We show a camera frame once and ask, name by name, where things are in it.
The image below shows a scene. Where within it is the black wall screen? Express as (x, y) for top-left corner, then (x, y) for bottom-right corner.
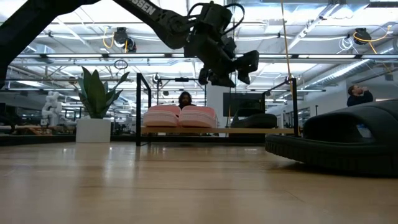
(223, 92), (266, 118)

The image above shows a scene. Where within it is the black aluminium rig frame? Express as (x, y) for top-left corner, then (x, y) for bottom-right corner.
(0, 133), (299, 147)

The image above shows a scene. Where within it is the person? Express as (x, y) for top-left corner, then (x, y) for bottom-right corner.
(346, 84), (374, 108)
(177, 91), (196, 110)

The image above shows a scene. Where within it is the white humanoid robot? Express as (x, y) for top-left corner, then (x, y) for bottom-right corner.
(41, 90), (78, 127)

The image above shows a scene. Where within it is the yellow cable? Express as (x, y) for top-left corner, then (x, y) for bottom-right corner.
(279, 0), (302, 136)

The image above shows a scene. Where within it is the black ceiling cord reel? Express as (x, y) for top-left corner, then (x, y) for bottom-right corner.
(353, 27), (370, 46)
(113, 27), (137, 54)

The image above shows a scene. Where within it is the pink slide sandal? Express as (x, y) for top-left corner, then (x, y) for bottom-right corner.
(142, 105), (182, 128)
(178, 105), (218, 129)

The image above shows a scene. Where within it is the wooden shelf black metal frame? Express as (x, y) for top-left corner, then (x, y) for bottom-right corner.
(136, 72), (300, 147)

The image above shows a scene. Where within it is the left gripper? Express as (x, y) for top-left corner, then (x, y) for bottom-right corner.
(183, 1), (260, 88)

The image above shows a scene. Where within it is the green plant white pot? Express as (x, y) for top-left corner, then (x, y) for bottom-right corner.
(76, 66), (131, 144)

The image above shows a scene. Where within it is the black slide sandal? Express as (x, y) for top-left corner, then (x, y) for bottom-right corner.
(264, 98), (398, 179)
(229, 108), (279, 129)

